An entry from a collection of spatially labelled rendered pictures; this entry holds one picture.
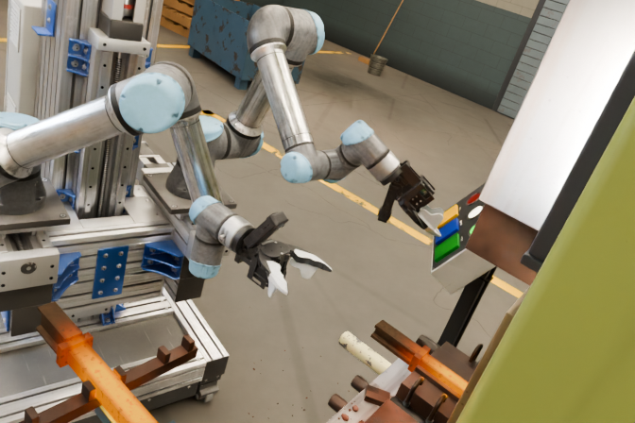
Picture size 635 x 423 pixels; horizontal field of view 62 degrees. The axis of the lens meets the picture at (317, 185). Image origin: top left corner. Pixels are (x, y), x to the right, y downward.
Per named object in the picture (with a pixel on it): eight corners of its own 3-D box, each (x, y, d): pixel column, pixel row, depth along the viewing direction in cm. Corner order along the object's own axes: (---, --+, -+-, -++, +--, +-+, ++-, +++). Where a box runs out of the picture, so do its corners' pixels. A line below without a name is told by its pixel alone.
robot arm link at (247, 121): (200, 141, 171) (274, -6, 140) (238, 139, 182) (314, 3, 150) (217, 168, 166) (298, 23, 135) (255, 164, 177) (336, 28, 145)
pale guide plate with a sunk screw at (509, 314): (439, 435, 56) (506, 312, 50) (471, 395, 64) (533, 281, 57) (455, 448, 56) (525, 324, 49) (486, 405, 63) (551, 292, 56)
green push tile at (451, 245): (433, 260, 136) (457, 245, 133) (434, 247, 142) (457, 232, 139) (438, 265, 136) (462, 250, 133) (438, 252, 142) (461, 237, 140)
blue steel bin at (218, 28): (185, 54, 637) (196, -7, 609) (240, 59, 692) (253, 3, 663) (237, 91, 562) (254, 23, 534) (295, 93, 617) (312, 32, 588)
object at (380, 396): (363, 400, 95) (366, 396, 94) (365, 388, 97) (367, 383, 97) (387, 409, 94) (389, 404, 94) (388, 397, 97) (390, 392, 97)
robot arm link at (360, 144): (344, 129, 138) (366, 112, 132) (371, 160, 139) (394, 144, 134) (332, 143, 132) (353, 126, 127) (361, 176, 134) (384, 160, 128)
